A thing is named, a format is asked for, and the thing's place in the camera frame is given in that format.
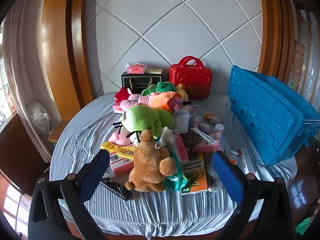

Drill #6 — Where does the pink plush with orange hat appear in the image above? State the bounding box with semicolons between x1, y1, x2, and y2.
137;92;184;113

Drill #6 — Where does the red plush toy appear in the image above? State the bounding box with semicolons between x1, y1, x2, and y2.
115;87;130;104

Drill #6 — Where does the wooden headboard frame post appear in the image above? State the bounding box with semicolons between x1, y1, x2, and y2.
257;0;295;80
41;0;98;120

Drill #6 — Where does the pink white toy box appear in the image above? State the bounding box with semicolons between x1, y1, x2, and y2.
180;104;200;117

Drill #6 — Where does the green snack packet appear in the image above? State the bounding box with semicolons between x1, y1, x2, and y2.
164;152;188;192

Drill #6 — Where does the dark wooden nightstand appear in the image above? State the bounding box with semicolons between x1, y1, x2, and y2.
0;112;50;195

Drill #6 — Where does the orange green medicine box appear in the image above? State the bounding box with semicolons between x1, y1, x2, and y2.
180;154;208;196

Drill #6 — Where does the long white carton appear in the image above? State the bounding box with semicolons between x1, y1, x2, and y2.
237;147;257;175

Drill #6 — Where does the pale blue striped bed sheet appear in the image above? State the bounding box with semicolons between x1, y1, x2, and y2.
49;91;298;239

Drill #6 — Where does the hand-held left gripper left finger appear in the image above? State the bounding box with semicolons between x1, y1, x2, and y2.
28;149;110;240

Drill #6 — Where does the clear plastic bag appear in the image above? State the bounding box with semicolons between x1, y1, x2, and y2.
26;102;50;133

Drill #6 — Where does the black bag roll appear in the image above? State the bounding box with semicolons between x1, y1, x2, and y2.
99;177;132;201

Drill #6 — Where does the light green frog plush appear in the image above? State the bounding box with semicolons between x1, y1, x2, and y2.
120;106;175;140

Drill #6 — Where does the yellow duck plush toy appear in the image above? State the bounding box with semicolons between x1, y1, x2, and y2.
175;84;189;103

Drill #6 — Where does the black gift box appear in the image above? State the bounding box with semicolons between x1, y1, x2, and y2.
121;71;164;93

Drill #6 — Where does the white duck toy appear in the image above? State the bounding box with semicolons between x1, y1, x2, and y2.
224;149;239;165

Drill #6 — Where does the white plastic stick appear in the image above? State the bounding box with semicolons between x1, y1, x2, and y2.
191;127;213;143

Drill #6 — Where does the brown bear plush toy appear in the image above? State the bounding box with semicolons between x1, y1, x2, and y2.
125;129;177;192

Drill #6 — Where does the dark green plush toy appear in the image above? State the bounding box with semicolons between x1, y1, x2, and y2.
142;81;175;97

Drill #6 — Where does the small orange white plush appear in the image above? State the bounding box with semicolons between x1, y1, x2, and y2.
204;113;219;124

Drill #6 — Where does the white curtain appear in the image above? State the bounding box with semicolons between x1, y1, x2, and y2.
0;0;58;163

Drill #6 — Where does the clear plastic box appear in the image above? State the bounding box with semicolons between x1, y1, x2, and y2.
173;110;190;133

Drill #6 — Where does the red hard carry case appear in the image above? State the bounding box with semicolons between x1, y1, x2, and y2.
169;56;213;100

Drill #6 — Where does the pale pink plush toy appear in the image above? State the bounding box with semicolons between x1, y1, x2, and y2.
108;124;140;147

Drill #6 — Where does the sheer lace curtain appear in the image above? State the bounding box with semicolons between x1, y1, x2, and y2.
290;0;320;105

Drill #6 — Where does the pink tissue pack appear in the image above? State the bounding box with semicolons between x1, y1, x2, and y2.
192;131;225;155
172;132;190;163
125;62;148;74
109;152;135;176

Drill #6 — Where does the white plush with blue ribbon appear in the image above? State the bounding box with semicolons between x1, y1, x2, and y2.
159;127;177;147

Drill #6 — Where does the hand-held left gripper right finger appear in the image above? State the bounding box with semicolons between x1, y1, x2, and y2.
211;151;293;240

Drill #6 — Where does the grey plush toy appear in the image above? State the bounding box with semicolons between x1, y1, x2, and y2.
207;165;223;193

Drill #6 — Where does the blue plastic crate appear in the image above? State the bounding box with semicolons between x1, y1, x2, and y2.
228;65;320;167

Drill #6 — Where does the green cloth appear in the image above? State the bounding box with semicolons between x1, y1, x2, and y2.
296;217;312;235

